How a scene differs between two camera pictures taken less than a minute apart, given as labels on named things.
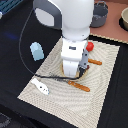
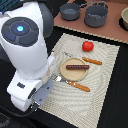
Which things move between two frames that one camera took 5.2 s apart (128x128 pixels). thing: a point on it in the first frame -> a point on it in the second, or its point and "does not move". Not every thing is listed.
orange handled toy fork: (79, 86) does not move
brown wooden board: (111, 28) does not move
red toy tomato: (90, 46) does not move
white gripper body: (74, 54) -> (29, 94)
